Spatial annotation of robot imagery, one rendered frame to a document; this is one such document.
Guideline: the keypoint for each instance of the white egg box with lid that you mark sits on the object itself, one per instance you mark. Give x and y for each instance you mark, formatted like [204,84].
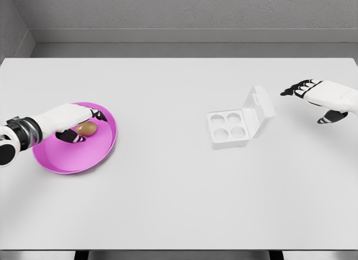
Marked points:
[228,130]

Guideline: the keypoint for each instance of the pink round plate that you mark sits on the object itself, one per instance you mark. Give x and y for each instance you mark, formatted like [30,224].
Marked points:
[81,153]

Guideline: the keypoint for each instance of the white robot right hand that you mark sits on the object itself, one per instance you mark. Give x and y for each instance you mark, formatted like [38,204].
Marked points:
[328,95]

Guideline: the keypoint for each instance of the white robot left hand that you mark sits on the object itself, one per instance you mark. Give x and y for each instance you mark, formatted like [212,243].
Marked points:
[68,116]

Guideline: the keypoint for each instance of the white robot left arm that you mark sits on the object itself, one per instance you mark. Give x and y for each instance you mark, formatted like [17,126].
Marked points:
[23,132]

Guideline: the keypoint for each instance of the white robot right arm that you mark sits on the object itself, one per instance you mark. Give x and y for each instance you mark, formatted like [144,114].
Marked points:
[354,102]

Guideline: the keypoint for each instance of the brown egg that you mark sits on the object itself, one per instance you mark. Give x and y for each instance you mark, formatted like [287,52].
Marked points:
[87,128]

